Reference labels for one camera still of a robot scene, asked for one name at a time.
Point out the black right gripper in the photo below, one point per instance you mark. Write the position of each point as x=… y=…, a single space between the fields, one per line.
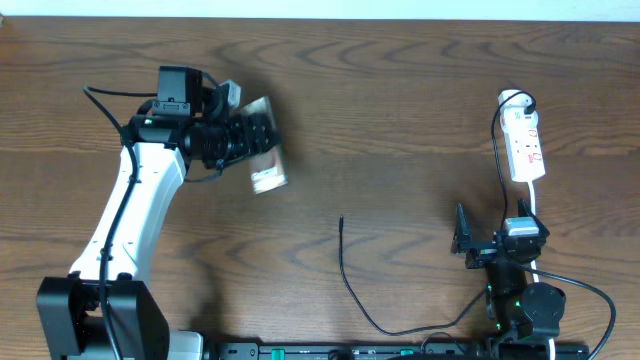
x=462 y=243

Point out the bronze Galaxy smartphone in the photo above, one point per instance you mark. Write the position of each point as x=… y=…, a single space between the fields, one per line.
x=267 y=169

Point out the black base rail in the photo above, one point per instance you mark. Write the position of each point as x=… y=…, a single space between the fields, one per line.
x=432 y=350

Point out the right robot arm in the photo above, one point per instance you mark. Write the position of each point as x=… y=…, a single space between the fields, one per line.
x=527 y=314

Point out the white power strip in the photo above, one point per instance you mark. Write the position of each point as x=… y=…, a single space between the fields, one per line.
x=519 y=123

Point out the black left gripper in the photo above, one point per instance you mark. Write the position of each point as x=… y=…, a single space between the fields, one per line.
x=251 y=142

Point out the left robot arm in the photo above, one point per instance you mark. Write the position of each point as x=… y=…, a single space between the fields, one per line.
x=103 y=308

